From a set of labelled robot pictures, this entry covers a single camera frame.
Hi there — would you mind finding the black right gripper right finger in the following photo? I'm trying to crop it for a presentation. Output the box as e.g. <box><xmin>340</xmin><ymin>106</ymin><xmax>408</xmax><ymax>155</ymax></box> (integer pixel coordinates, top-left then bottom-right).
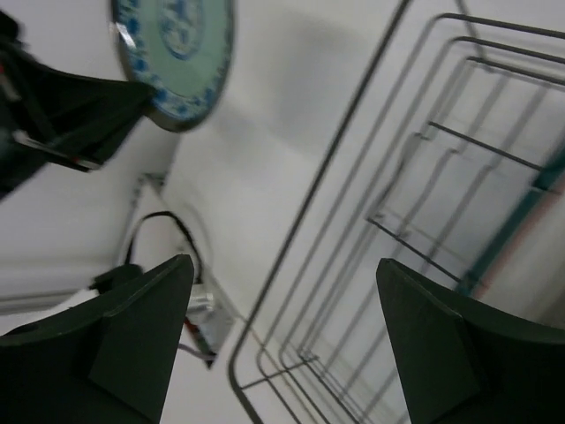
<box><xmin>376</xmin><ymin>259</ymin><xmax>564</xmax><ymax>423</ymax></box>

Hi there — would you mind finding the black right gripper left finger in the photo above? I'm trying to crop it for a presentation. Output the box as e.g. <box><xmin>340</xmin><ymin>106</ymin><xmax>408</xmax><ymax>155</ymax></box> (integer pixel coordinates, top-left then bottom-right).
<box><xmin>1</xmin><ymin>255</ymin><xmax>194</xmax><ymax>423</ymax></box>

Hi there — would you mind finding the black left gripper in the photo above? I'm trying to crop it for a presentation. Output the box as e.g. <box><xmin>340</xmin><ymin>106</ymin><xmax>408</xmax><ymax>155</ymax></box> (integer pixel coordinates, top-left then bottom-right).
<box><xmin>1</xmin><ymin>12</ymin><xmax>154</xmax><ymax>199</ymax></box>

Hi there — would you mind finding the green red rimmed plate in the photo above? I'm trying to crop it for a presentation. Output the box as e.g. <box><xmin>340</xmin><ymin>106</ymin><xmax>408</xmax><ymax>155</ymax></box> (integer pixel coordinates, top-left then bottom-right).
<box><xmin>455</xmin><ymin>147</ymin><xmax>564</xmax><ymax>296</ymax></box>

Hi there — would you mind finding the blue patterned small plate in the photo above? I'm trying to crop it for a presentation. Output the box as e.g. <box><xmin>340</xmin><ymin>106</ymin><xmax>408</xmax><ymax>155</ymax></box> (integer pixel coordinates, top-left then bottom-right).
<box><xmin>109</xmin><ymin>1</ymin><xmax>237</xmax><ymax>133</ymax></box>

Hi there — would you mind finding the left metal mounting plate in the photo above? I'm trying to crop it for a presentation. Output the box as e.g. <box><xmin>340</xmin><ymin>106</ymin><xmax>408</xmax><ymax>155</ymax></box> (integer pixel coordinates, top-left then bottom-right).
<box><xmin>180</xmin><ymin>282</ymin><xmax>239</xmax><ymax>369</ymax></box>

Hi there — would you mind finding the black cable left base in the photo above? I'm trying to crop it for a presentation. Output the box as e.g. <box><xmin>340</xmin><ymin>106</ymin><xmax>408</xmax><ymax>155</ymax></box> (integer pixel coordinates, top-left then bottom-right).
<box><xmin>90</xmin><ymin>210</ymin><xmax>204</xmax><ymax>292</ymax></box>

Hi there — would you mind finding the metal wire dish rack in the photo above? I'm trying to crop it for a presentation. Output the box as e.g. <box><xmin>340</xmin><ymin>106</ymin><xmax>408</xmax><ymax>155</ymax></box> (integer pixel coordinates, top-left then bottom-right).
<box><xmin>228</xmin><ymin>1</ymin><xmax>564</xmax><ymax>423</ymax></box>

